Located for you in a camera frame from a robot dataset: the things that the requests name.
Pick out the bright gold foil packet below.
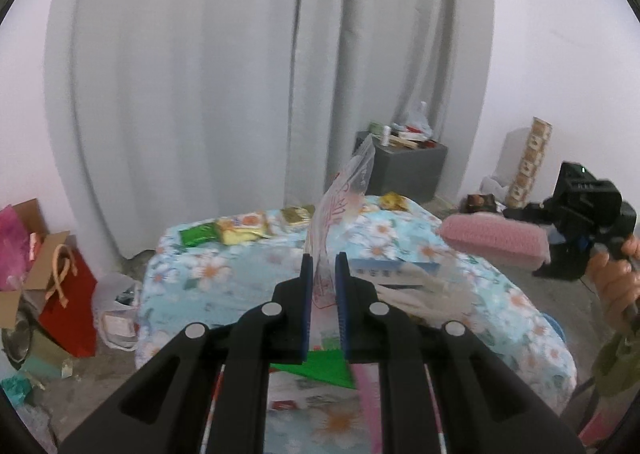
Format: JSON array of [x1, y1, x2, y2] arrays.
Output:
[[378, 193, 408, 213]]

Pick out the dark gold foil packet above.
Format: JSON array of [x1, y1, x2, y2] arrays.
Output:
[[280, 205, 316, 229]]

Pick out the brown cardboard box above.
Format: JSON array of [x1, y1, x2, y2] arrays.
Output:
[[0, 199, 72, 331]]

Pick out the pink cloth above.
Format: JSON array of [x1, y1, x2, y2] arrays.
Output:
[[0, 206, 32, 292]]

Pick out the green paper sheet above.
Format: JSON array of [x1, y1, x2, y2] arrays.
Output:
[[270, 351, 357, 390]]

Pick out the grey cabinet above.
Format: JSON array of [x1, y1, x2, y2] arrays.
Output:
[[354, 130, 448, 205]]

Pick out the blue plastic basket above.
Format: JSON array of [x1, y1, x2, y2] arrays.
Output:
[[542, 314, 569, 351]]

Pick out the yellow snack packet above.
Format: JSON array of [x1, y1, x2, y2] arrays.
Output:
[[216, 212, 271, 245]]

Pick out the white plastic bag with items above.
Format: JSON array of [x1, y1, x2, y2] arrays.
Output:
[[91, 271, 144, 353]]

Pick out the floral tablecloth table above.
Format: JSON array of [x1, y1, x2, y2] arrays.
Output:
[[135, 204, 578, 454]]

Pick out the pink paper sheet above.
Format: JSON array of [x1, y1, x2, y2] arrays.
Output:
[[352, 365, 446, 454]]

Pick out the green foil packet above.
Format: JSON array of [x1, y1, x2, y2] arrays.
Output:
[[179, 223, 221, 247]]

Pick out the person's right hand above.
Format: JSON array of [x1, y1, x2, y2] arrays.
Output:
[[585, 234, 640, 335]]

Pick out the blue white flat packet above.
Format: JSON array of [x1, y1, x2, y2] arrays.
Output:
[[347, 258, 446, 285]]

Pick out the white crumpled wrapper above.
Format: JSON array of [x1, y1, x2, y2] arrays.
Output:
[[375, 264, 473, 329]]

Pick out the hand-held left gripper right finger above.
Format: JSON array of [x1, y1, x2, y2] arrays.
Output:
[[335, 252, 586, 454]]

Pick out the white grey curtain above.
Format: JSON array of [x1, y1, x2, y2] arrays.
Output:
[[44, 0, 496, 259]]

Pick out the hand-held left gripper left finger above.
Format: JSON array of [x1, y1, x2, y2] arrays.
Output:
[[57, 253, 315, 454]]

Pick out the tall patterned box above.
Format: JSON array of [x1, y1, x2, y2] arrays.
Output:
[[505, 117, 554, 209]]

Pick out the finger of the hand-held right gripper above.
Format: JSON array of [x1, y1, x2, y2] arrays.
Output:
[[502, 203, 548, 225]]

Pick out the steel pot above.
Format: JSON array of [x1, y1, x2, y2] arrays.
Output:
[[2, 313, 37, 371]]

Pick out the pink cushion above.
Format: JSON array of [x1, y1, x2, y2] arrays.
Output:
[[437, 213, 551, 271]]

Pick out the clear plastic bag pink print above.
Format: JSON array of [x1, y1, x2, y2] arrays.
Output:
[[302, 134, 377, 352]]

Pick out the red paper bag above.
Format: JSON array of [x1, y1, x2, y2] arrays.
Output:
[[39, 244, 99, 359]]

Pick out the white plastic bag on cabinet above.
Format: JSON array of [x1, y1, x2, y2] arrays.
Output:
[[400, 101, 434, 135]]

